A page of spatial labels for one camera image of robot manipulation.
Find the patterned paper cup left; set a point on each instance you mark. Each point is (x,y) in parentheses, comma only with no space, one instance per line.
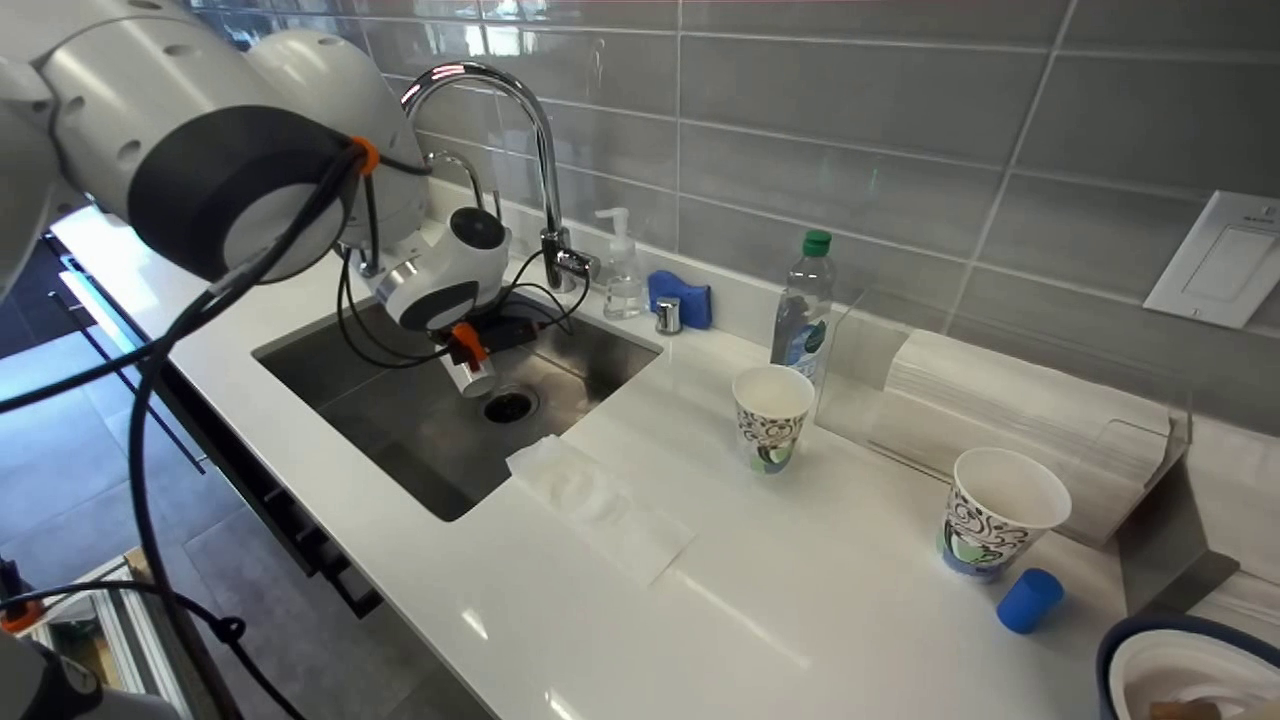
(771,413)

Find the blue cylindrical cap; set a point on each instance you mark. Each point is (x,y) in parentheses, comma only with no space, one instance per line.
(1028,601)

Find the stainless steel sink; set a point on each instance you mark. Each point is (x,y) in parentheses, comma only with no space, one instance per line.
(445,438)

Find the clear soap dispenser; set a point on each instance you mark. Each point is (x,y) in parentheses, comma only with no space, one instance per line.
(619,271)

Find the patterned paper cup right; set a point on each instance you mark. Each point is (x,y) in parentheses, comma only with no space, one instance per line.
(1000,501)

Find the white folded towel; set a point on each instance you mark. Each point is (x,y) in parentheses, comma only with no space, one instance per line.
(1101,441)

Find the white wall outlet plate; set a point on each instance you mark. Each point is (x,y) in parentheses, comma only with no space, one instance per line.
(1227,265)

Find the grey metal stand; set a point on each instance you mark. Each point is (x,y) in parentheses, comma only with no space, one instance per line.
(1164,552)

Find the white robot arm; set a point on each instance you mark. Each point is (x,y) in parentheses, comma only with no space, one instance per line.
(234,159)

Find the blue rimmed white bowl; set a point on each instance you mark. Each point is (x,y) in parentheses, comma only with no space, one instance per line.
(1185,668)

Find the green capped water bottle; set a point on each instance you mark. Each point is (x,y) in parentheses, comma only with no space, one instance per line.
(805,309)

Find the blue sponge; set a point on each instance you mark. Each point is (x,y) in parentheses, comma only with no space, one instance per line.
(677,300)

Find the patterned paper cup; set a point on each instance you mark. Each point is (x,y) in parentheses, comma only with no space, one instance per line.
(1000,501)
(771,413)

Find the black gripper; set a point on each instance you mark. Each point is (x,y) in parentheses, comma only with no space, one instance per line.
(486,334)

